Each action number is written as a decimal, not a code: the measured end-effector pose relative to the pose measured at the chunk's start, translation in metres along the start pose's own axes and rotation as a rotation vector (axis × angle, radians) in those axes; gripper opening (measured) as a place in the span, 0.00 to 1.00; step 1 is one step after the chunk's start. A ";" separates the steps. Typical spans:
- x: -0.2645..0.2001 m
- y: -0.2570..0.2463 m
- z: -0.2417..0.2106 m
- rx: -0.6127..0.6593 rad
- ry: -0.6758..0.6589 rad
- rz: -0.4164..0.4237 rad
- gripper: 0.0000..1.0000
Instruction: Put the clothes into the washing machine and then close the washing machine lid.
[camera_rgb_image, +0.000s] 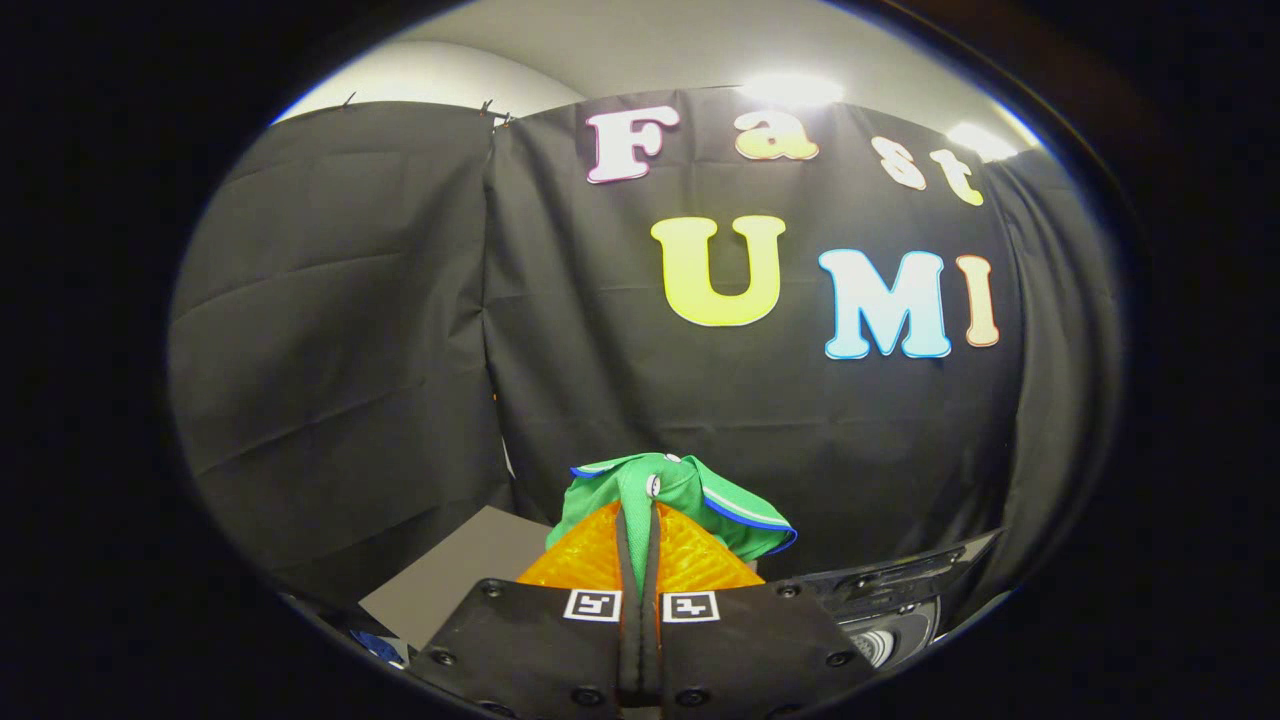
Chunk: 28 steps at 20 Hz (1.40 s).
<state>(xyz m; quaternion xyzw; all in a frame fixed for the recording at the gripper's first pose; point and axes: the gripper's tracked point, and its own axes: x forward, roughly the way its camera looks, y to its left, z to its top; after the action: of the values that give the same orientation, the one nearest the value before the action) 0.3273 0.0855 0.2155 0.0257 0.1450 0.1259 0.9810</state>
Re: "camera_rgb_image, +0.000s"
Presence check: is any green polo shirt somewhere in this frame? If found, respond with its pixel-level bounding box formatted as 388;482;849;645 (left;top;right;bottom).
545;452;798;601

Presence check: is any grey cabinet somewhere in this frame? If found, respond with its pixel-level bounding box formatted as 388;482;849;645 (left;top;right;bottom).
358;505;556;651

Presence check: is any ceiling light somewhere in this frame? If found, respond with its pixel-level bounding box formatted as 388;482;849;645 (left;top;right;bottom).
948;122;1016;161
742;75;843;106

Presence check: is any black backdrop cloth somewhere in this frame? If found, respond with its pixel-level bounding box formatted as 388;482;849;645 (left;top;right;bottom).
168;88;1121;601

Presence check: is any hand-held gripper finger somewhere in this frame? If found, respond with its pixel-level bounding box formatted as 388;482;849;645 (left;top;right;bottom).
408;495;641;720
640;500;876;720

